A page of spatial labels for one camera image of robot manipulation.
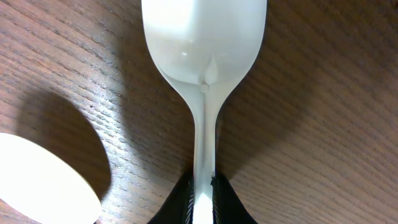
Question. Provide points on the white plastic spoon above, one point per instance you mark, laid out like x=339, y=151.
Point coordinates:
x=203, y=49
x=43, y=187

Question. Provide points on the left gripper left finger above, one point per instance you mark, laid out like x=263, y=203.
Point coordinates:
x=178, y=207

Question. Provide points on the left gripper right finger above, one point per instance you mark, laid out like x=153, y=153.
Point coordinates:
x=227, y=207

